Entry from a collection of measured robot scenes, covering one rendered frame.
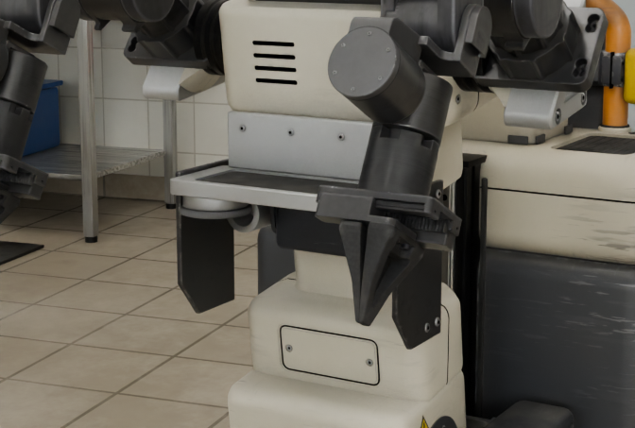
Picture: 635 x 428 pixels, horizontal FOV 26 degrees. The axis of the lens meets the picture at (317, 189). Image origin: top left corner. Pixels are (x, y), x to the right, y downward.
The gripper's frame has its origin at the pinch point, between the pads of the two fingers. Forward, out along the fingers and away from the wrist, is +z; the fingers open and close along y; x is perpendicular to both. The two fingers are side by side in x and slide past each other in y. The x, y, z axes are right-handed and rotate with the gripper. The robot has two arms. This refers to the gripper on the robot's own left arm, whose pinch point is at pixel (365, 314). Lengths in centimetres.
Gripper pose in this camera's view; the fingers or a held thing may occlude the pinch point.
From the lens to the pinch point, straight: 107.8
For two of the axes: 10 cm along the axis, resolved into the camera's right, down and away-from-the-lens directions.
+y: 8.6, 0.9, -5.0
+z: -2.3, 9.5, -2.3
